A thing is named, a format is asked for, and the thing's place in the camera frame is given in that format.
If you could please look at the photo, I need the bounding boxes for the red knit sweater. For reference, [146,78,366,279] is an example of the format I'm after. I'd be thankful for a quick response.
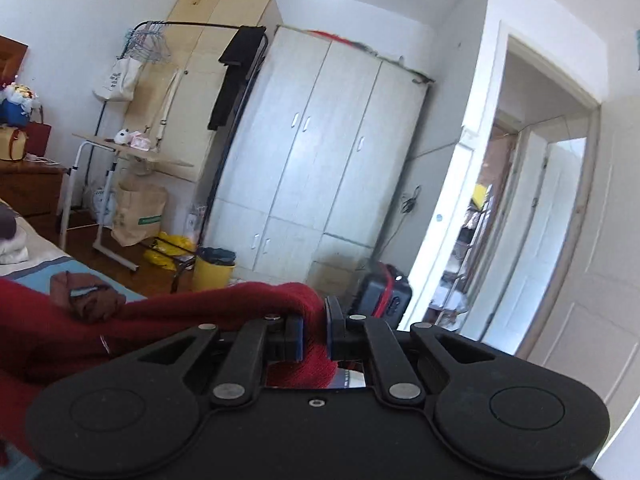
[1,280,337,455]

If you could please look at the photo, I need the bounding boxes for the light blue bed sheet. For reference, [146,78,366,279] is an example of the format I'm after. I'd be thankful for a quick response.
[4,257,144,302]

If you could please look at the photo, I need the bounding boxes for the black clothes rack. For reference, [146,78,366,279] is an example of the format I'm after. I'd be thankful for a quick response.
[81,19,271,295]

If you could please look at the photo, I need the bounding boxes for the metal storage shelf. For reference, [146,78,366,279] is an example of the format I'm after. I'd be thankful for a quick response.
[436,184,494,328]

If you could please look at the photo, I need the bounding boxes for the cream striped bed cover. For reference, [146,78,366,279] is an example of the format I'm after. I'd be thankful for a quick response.
[0,214,70,278]

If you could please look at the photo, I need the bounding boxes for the yellow plastic bag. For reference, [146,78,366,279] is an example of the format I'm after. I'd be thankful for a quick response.
[143,231,196,272]

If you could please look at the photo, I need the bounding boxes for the white three-door wardrobe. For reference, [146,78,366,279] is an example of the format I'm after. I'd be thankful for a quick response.
[205,26,430,295]

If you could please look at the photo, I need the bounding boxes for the white room door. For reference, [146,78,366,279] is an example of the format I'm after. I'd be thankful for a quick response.
[461,96,639,425]

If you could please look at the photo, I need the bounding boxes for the wooden nightstand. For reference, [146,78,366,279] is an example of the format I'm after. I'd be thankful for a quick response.
[0,160,67,244]

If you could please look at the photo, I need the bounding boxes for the dark brown folded blanket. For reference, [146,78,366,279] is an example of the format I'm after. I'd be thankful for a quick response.
[0,204,17,240]

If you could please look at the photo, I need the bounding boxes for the yellow trash bin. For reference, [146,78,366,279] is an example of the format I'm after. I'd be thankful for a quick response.
[192,247,236,292]

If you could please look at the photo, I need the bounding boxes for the black and red suitcase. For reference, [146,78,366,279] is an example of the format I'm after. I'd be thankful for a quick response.
[348,262,412,328]

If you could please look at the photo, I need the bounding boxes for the wooden bed headboard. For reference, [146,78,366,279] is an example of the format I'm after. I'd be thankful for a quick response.
[0,36,28,86]

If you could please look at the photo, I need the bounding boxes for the beige tall wardrobe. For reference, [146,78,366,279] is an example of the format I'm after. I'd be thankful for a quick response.
[124,0,282,182]

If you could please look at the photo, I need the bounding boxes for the brown paper bag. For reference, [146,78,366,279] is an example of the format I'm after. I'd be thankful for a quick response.
[112,177,168,247]

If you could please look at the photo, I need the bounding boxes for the white tote bag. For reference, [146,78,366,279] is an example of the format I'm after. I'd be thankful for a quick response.
[93,56,143,102]

